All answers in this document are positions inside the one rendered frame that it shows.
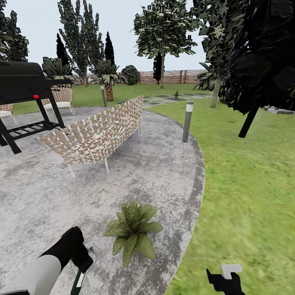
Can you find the insectifuge atomizer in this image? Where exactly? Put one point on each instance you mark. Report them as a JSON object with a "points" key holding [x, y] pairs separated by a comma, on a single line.
{"points": [[78, 283]]}

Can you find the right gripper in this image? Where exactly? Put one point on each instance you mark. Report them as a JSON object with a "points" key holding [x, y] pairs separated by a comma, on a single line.
{"points": [[222, 284]]}

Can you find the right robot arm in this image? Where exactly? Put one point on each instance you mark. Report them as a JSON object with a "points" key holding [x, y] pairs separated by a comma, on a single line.
{"points": [[228, 281]]}

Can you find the pot plant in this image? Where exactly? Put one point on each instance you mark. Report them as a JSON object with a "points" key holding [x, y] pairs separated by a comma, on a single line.
{"points": [[132, 230]]}

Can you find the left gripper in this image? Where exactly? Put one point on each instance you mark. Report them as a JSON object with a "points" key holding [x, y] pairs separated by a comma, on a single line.
{"points": [[83, 261]]}

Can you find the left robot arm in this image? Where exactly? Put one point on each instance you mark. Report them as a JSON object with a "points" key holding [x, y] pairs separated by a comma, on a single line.
{"points": [[40, 276]]}

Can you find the charcoal grill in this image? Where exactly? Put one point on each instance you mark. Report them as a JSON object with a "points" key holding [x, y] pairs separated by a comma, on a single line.
{"points": [[25, 81]]}

